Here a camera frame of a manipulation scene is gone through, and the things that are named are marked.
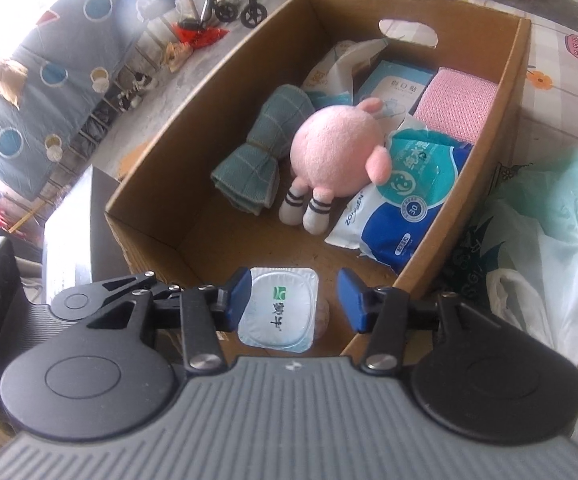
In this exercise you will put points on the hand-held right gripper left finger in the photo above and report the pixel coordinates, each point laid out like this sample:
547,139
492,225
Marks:
240,299

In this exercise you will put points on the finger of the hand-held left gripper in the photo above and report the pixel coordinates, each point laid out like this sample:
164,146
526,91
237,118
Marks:
76,302

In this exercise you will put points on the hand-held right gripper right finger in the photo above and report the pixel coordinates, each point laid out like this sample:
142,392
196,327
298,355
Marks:
351,305

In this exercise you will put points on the white yogurt cup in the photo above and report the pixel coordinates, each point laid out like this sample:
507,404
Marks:
279,310

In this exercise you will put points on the brown cardboard box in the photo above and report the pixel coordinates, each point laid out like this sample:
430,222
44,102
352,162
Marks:
249,240

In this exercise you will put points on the blue white cotton pad packet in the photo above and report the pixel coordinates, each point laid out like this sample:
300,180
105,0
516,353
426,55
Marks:
409,195

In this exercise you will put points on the green plaid towel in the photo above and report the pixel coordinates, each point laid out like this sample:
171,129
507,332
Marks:
264,145

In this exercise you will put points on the pink plush toy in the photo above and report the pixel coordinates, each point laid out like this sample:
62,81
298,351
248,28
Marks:
334,145

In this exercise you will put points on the white plastic bag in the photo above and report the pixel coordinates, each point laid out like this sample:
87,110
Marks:
544,270

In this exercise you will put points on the light blue plaster box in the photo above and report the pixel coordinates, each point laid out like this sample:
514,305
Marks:
399,87

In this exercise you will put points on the pink cloth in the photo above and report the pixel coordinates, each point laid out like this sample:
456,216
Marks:
456,105

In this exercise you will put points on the white tissue packet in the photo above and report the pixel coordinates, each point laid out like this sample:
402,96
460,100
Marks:
336,67

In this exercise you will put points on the blue quilt with circles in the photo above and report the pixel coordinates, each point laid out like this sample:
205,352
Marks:
59,80

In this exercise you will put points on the plaid floral tablecloth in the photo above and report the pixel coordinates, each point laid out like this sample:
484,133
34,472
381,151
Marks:
564,110

